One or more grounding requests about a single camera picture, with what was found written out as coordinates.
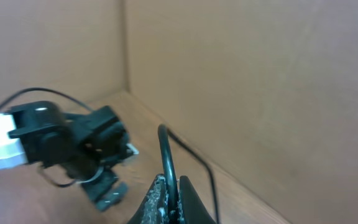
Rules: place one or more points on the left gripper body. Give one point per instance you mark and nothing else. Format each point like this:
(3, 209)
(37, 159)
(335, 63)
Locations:
(102, 192)

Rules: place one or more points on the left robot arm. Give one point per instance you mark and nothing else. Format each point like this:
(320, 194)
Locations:
(74, 149)

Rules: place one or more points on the cardboard box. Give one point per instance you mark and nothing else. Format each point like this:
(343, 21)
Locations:
(267, 91)

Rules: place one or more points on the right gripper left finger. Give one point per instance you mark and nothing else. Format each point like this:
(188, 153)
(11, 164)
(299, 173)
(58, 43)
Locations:
(153, 208)

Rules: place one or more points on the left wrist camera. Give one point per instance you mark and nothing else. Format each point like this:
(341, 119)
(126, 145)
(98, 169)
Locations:
(131, 150)

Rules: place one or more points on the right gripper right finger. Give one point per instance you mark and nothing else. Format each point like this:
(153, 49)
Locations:
(191, 209)

